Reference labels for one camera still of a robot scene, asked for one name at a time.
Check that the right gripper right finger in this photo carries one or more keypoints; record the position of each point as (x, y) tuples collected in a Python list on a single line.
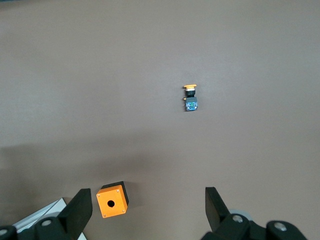
[(217, 215)]

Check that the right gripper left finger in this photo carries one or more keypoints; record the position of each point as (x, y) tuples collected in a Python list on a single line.
[(72, 215)]

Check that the white drawer cabinet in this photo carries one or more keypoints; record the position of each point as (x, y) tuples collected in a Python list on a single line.
[(42, 212)]

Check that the yellow mushroom push button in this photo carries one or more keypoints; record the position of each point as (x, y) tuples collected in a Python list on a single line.
[(191, 105)]

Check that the orange button enclosure box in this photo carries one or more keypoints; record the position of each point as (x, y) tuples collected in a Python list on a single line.
[(117, 197)]

